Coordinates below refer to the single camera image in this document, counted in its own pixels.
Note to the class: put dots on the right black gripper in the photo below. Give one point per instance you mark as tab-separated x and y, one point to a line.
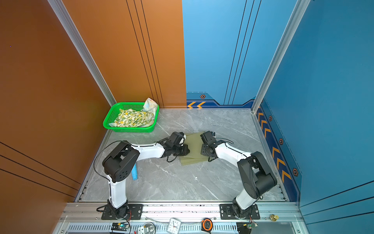
202	152

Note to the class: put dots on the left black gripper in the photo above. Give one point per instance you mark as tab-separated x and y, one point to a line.
186	152

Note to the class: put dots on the olive green skirt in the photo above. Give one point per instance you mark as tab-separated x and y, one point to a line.
194	143

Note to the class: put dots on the lemon print skirt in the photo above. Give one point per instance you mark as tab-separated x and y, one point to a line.
131	119

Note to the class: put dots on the green plastic basket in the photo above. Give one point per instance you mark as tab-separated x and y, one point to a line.
114	111

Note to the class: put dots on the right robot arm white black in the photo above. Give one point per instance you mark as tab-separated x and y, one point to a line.
256	175

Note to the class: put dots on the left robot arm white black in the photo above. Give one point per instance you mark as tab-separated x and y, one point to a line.
121	161

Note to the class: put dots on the pastel floral skirt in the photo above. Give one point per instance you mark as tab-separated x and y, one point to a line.
150	106

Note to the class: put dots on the light blue cylinder tool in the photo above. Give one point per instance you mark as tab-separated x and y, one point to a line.
134	173

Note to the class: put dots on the orange black tape measure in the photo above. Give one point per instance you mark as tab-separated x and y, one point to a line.
206	225

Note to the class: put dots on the small white clock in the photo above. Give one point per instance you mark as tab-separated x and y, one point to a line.
174	226

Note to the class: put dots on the circuit board right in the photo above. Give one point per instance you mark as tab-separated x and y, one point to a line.
246	227

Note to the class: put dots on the brass round knob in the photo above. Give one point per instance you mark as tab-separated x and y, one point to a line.
274	217

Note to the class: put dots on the green circuit board left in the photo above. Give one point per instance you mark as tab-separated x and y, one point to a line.
120	228

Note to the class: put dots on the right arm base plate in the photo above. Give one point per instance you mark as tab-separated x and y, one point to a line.
233	211

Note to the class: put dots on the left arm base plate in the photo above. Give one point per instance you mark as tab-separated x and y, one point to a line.
125	212

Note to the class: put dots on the aluminium front rail frame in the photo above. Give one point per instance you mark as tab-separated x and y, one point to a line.
83	218

